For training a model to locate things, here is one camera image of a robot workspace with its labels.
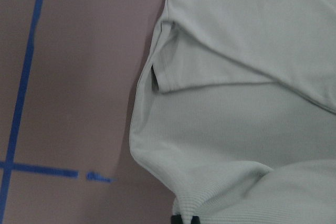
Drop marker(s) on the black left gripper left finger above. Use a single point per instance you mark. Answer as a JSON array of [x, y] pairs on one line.
[[176, 219]]

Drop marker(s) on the blue tape line crosswise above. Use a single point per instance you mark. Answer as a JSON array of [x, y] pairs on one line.
[[8, 165]]

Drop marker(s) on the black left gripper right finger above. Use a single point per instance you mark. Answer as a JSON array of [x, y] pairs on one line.
[[195, 218]]

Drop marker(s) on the sage green long-sleeve shirt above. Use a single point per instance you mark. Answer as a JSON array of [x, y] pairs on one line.
[[235, 110]]

